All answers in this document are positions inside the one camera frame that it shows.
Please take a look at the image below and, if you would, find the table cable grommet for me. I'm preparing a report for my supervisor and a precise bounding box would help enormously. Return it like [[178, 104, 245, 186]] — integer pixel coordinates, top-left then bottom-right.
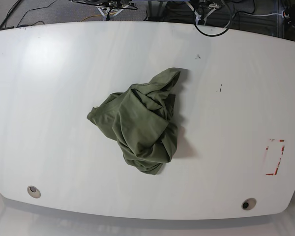
[[241, 198, 257, 211], [27, 186, 41, 199]]

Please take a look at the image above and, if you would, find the black cable loop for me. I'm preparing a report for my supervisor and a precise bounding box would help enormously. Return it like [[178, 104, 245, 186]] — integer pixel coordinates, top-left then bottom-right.
[[193, 14, 230, 38]]

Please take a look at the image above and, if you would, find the right table cable grommet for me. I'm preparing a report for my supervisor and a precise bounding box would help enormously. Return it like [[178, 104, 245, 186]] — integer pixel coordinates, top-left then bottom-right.
[[241, 198, 257, 211]]

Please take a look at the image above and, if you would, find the green t-shirt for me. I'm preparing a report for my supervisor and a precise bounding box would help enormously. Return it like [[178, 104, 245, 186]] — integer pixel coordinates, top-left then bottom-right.
[[87, 68, 181, 175]]

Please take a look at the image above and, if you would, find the left table cable grommet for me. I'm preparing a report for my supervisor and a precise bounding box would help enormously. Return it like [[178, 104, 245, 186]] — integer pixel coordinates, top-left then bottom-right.
[[27, 186, 41, 199]]

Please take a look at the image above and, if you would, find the red tape rectangle marking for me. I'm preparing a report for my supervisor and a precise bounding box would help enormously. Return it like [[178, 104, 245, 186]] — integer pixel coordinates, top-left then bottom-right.
[[263, 139, 285, 176]]

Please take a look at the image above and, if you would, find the yellow cable on floor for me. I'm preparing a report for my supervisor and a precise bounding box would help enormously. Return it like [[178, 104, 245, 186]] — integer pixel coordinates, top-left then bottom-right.
[[81, 9, 118, 22]]

